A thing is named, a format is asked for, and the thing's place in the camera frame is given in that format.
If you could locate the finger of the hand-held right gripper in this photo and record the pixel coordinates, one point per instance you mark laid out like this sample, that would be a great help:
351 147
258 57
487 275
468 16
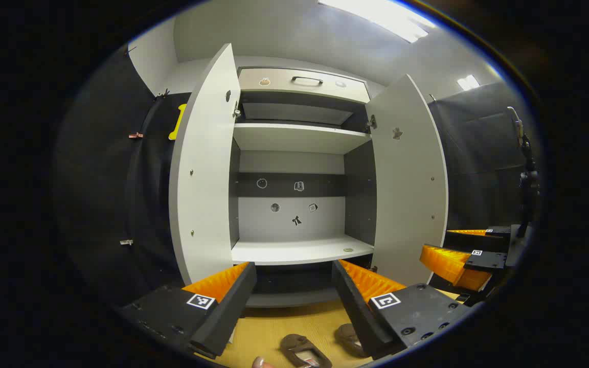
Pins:
478 241
486 260

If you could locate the small ceiling light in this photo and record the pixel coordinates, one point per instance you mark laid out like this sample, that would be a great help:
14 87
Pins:
468 82

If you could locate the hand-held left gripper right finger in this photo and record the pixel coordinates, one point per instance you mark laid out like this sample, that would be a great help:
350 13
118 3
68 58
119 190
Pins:
358 312

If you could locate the black tripod stand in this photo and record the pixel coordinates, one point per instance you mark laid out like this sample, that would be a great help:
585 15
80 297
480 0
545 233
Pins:
529 180

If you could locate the white shoe cabinet door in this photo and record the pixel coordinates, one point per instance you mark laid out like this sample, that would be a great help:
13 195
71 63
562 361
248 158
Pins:
207 179
407 194

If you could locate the white shoe cabinet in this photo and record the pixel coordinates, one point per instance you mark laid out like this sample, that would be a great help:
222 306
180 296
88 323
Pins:
294 163

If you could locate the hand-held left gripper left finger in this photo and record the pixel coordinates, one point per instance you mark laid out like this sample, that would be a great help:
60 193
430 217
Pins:
228 312

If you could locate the red cloth clip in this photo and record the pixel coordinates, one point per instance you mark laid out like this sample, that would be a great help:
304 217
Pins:
136 135

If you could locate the white cabinet shelf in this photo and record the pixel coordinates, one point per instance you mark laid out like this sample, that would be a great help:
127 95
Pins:
294 137

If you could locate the white cabinet drawer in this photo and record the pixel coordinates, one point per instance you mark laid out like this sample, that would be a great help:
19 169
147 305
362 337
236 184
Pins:
274 82

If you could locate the black cloth clip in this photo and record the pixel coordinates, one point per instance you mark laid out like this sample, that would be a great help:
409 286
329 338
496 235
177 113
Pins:
162 93
130 50

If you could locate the brown fuzzy shoe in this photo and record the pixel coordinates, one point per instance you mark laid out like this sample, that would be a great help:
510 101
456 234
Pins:
302 351
350 338

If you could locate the metal door hinge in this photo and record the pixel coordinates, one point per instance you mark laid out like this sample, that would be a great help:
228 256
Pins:
372 122
236 110

